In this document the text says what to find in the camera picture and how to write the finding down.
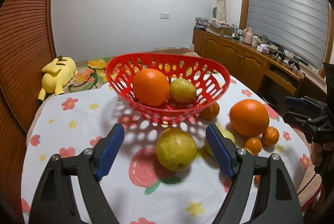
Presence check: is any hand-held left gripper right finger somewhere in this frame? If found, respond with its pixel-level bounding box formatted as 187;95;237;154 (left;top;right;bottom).
206;123;304;224

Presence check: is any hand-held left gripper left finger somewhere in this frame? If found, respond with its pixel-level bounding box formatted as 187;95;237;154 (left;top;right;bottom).
29;123;126;224

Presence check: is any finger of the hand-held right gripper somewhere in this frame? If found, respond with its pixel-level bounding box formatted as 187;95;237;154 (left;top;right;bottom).
283;111;314;134
284;96;308;107

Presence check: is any small yellow guava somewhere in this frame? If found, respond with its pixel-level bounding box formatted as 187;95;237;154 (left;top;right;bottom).
204;128;236;156
170;78;197;103

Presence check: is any large orange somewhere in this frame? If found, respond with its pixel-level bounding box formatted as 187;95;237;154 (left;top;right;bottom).
229;99;270;137
133;69;171;107

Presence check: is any large yellow-green guava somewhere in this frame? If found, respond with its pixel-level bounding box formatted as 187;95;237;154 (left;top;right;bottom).
156;128;198;171

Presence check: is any red plastic basket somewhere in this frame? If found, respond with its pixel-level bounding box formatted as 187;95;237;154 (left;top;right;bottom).
105;53;230;125

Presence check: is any person's right hand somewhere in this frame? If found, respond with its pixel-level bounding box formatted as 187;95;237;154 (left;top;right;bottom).
310;141;327;174

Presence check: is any white floral tablecloth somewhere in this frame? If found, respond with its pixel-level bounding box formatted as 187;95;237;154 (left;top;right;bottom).
21;75;324;224

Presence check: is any wooden sideboard cabinet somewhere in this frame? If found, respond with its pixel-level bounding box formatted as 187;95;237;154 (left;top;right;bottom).
192;26;325;103

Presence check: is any pink jug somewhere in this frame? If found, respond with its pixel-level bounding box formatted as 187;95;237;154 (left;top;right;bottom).
243;27;253;45

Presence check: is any yellow plush toy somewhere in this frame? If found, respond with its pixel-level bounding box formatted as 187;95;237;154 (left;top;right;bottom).
37;56;78;107

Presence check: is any cardboard box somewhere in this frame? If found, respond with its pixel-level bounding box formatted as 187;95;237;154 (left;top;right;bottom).
209;23;234;36

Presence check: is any stack of printed boxes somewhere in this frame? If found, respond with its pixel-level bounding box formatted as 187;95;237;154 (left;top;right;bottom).
195;17;210;30

